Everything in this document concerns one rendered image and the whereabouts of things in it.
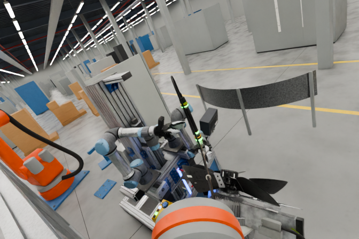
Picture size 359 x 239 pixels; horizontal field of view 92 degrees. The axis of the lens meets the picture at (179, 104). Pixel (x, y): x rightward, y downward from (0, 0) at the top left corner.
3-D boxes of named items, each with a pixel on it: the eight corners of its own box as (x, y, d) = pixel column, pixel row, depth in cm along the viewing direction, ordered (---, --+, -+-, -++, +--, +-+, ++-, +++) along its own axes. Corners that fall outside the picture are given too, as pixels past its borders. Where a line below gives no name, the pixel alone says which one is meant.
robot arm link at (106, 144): (145, 175, 160) (111, 129, 139) (138, 190, 147) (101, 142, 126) (134, 177, 164) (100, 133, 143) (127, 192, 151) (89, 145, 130)
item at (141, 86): (149, 185, 305) (71, 69, 216) (147, 184, 308) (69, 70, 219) (182, 138, 387) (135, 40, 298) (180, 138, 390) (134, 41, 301)
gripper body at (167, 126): (177, 132, 118) (162, 133, 124) (172, 121, 115) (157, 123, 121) (172, 139, 112) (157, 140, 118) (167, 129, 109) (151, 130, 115)
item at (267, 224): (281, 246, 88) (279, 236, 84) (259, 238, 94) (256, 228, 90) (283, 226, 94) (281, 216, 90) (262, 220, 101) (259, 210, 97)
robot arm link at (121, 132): (112, 134, 156) (164, 133, 145) (106, 142, 147) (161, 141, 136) (108, 124, 151) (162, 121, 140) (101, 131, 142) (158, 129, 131)
